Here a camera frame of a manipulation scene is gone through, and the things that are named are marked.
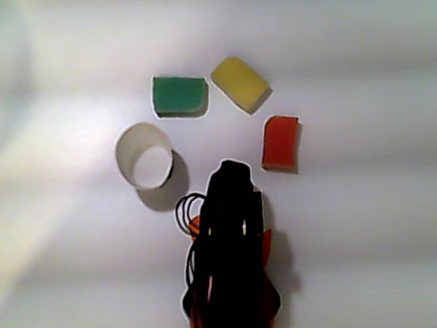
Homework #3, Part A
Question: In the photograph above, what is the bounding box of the red sponge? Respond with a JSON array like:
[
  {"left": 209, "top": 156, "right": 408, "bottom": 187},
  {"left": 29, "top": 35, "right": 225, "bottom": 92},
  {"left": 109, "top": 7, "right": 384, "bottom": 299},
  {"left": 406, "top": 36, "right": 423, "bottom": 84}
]
[{"left": 257, "top": 113, "right": 305, "bottom": 176}]

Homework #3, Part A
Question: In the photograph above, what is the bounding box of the orange tape strip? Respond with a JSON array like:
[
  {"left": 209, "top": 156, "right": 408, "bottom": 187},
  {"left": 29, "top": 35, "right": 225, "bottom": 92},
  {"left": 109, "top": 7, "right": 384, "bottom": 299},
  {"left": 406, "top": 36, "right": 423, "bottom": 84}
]
[{"left": 186, "top": 216, "right": 203, "bottom": 237}]

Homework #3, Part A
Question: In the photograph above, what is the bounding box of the yellow sponge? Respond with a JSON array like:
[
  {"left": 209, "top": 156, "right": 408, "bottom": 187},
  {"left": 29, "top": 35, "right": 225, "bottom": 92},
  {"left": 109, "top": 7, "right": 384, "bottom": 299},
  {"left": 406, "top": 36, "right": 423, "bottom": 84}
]
[{"left": 209, "top": 53, "right": 275, "bottom": 118}]

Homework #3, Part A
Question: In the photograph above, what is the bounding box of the green sponge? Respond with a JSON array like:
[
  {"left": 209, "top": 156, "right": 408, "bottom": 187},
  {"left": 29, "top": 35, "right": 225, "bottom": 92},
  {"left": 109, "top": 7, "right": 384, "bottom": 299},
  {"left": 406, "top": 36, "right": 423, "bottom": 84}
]
[{"left": 149, "top": 72, "right": 211, "bottom": 121}]

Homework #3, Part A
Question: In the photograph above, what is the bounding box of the white paper cup green band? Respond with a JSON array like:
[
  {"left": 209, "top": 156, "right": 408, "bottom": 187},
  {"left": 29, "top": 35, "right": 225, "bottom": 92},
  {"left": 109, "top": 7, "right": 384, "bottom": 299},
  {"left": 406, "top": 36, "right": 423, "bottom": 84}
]
[{"left": 112, "top": 119, "right": 177, "bottom": 192}]

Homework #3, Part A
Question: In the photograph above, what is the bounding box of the black cable bundle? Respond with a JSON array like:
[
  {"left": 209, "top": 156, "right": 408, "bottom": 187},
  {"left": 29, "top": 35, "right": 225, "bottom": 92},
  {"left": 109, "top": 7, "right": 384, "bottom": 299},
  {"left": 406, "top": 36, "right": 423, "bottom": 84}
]
[{"left": 174, "top": 192, "right": 213, "bottom": 288}]

